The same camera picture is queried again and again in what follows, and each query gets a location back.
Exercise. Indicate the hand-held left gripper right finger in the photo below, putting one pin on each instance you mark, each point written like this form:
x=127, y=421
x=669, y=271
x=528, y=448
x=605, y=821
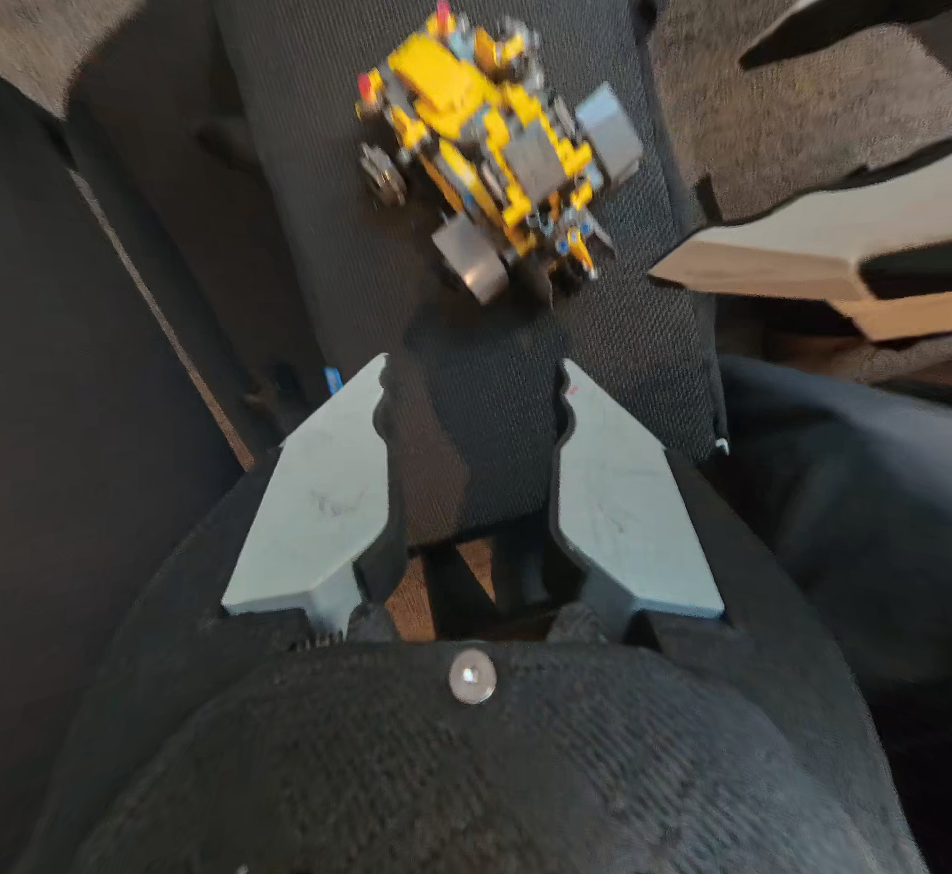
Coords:
x=632, y=509

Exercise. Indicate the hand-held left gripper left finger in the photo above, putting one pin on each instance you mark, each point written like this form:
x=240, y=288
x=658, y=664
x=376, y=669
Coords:
x=320, y=509

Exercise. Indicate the yellow toy brick vehicle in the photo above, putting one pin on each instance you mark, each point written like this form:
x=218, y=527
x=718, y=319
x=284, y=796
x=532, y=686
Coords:
x=446, y=86

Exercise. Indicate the black mesh office chair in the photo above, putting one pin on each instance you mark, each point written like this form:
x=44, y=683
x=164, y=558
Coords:
x=476, y=405

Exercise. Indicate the person's dark trousers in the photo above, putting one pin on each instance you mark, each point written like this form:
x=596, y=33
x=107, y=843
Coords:
x=840, y=487

